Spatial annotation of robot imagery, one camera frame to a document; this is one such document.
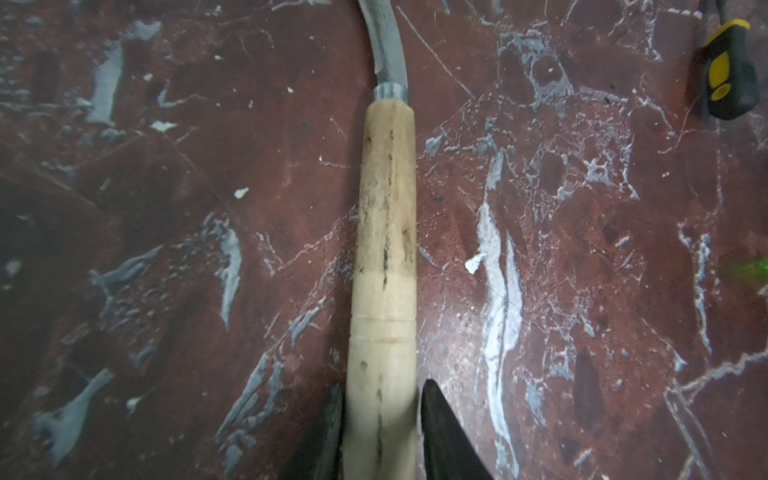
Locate black yellow screwdriver handle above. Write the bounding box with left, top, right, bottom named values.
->
left=703, top=0, right=759, bottom=121

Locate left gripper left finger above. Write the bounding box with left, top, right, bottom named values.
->
left=281, top=383, right=344, bottom=480

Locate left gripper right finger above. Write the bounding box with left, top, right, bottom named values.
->
left=420, top=379, right=492, bottom=480

